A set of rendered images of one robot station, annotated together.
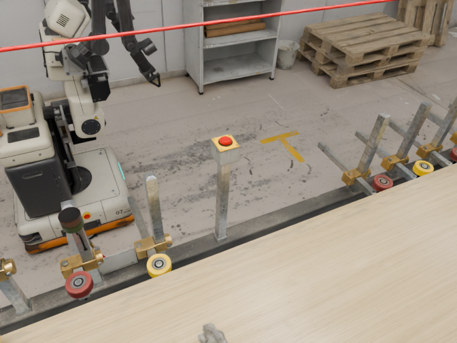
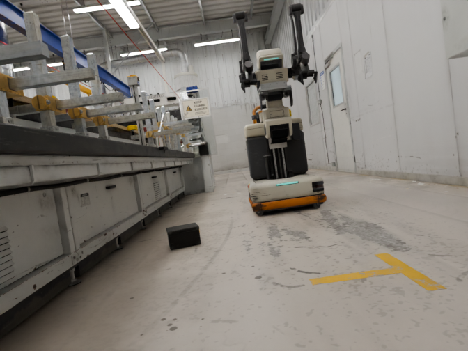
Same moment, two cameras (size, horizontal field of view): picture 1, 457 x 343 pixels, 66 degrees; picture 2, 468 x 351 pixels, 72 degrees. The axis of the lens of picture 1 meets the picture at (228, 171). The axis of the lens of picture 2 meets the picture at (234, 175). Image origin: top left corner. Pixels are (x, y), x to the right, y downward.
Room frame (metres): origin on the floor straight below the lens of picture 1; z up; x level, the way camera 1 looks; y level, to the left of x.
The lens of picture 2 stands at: (2.63, -1.81, 0.52)
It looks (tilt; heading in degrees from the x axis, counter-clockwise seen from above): 3 degrees down; 118
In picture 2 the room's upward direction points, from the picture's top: 8 degrees counter-clockwise
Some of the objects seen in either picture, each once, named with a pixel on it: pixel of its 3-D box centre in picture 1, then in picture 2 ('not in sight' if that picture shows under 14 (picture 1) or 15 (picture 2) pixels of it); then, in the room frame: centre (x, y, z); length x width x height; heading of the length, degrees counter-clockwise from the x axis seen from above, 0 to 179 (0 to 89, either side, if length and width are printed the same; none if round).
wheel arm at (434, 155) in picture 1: (419, 145); (65, 104); (1.53, -1.02, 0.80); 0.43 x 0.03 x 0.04; 28
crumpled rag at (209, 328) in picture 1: (212, 336); not in sight; (0.41, 0.01, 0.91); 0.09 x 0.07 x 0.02; 57
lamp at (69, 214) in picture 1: (77, 237); not in sight; (0.63, 0.44, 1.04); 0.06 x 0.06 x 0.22; 28
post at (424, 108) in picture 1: (406, 144); (74, 90); (1.38, -0.85, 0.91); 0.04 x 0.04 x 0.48; 28
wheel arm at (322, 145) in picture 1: (347, 169); (113, 120); (1.29, -0.58, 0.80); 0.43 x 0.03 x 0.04; 28
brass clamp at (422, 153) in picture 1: (430, 149); (49, 105); (1.49, -1.05, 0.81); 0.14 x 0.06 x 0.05; 118
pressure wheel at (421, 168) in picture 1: (419, 174); not in sight; (1.24, -0.89, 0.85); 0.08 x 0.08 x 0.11
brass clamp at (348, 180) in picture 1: (356, 175); (103, 121); (1.25, -0.61, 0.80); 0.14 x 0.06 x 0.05; 118
